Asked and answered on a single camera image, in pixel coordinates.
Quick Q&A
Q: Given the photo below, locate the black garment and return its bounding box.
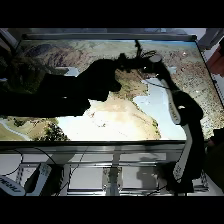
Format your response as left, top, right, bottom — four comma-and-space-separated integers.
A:
0, 59, 124, 118

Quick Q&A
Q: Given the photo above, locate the person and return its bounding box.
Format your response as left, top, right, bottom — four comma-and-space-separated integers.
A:
205, 127, 224, 193

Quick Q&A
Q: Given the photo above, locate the silver frame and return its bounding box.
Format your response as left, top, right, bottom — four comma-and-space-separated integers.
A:
0, 143, 224, 197

